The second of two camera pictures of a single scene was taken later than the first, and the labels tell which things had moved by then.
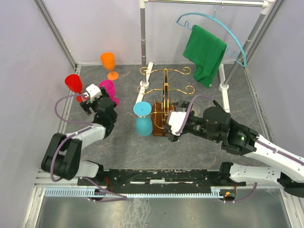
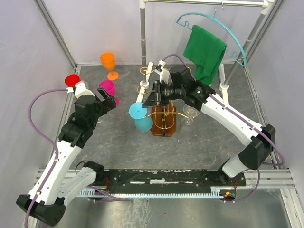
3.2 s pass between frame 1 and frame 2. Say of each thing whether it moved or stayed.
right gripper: moved
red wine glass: stayed
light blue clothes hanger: stayed
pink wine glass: stayed
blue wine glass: moved
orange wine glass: stayed
